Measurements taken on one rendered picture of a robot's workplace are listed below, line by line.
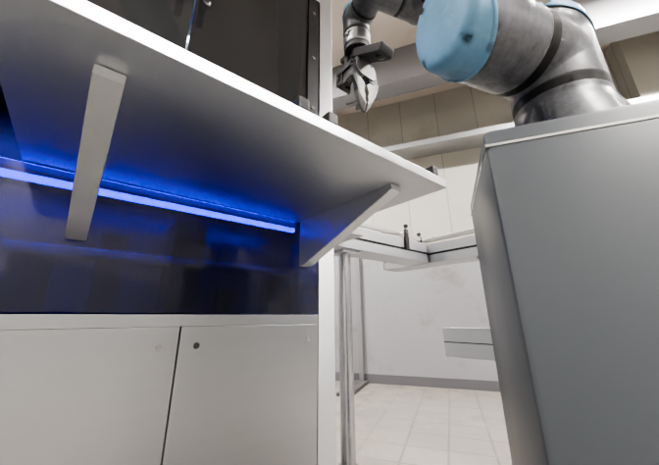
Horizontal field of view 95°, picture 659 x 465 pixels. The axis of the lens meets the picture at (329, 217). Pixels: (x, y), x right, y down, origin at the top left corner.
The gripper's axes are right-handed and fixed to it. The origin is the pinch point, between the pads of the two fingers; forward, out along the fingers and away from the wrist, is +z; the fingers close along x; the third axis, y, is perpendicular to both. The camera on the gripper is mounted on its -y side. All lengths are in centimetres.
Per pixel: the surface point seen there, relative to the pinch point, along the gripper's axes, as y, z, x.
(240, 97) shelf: -11.3, 23.5, 35.8
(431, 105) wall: 109, -186, -234
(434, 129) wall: 109, -152, -234
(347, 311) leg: 42, 48, -31
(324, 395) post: 28, 70, -8
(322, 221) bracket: 17.0, 26.0, 0.6
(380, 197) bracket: -3.2, 25.8, 0.6
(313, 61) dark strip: 27.9, -38.9, -3.7
